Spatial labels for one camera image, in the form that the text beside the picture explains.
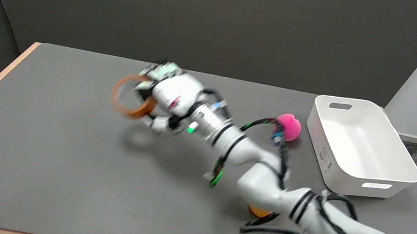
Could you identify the pink ball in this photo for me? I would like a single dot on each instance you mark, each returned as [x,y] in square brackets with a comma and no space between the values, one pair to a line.
[290,126]

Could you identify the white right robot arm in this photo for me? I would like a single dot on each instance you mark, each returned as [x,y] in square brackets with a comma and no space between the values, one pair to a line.
[285,190]

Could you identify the yellow tape roll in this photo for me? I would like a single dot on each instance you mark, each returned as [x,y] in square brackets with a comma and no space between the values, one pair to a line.
[130,111]

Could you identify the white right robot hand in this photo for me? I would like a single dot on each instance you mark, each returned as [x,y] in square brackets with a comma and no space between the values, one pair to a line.
[172,89]

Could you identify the orange ball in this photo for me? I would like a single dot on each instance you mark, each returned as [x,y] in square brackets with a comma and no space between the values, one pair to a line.
[259,211]

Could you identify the white plastic box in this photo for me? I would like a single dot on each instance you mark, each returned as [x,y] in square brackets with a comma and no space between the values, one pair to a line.
[357,147]

